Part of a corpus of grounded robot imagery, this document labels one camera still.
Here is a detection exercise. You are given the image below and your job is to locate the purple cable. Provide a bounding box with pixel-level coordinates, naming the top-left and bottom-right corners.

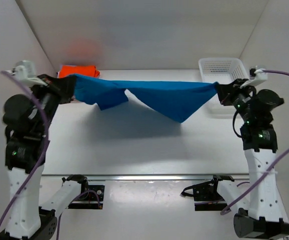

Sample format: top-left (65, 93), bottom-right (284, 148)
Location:
top-left (0, 70), bottom-right (103, 240)
top-left (194, 69), bottom-right (289, 216)

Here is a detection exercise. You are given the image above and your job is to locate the blue t shirt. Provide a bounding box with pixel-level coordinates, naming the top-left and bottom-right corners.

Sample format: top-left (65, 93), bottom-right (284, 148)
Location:
top-left (74, 74), bottom-right (218, 123)

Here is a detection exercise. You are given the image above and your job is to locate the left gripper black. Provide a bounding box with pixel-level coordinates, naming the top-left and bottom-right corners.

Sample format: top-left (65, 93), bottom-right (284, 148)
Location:
top-left (34, 62), bottom-right (81, 123)

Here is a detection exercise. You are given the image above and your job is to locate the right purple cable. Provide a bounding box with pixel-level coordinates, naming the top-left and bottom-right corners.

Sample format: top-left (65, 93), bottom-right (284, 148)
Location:
top-left (194, 69), bottom-right (289, 216)

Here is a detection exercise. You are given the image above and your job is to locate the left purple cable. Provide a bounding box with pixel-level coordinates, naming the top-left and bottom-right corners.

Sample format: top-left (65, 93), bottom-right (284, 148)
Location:
top-left (0, 70), bottom-right (103, 240)

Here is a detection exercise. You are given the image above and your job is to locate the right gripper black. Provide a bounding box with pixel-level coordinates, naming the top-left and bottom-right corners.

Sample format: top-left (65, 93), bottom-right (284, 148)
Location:
top-left (215, 79), bottom-right (255, 123)

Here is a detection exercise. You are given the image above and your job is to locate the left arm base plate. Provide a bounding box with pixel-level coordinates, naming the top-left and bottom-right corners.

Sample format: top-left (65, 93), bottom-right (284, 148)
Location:
top-left (68, 184), bottom-right (105, 210)

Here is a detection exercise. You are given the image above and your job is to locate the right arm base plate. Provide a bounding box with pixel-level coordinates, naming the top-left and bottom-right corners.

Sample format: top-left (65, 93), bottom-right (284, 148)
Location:
top-left (180, 175), bottom-right (235, 211)

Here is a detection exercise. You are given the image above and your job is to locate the folded orange t shirt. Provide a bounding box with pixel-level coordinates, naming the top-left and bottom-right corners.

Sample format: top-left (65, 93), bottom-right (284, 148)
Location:
top-left (57, 65), bottom-right (101, 78)

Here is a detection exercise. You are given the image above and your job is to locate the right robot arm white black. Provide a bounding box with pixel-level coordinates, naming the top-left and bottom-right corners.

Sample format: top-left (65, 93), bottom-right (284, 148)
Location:
top-left (208, 79), bottom-right (289, 240)

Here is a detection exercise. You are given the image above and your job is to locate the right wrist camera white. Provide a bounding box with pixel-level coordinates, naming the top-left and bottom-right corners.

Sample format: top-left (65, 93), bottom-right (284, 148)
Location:
top-left (239, 65), bottom-right (268, 89)

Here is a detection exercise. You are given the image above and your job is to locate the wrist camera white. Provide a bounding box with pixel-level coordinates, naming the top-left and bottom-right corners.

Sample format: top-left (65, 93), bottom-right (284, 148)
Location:
top-left (7, 60), bottom-right (46, 88)
top-left (239, 65), bottom-right (268, 89)

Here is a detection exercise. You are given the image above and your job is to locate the white plastic basket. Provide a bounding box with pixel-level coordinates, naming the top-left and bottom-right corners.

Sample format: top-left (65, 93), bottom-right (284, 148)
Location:
top-left (198, 57), bottom-right (249, 119)

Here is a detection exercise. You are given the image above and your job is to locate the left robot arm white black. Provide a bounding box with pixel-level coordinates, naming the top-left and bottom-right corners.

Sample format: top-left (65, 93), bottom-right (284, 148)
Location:
top-left (0, 70), bottom-right (89, 240)

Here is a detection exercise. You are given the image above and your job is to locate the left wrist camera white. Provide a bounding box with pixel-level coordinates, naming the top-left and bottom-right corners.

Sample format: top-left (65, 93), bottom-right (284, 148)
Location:
top-left (7, 60), bottom-right (46, 88)

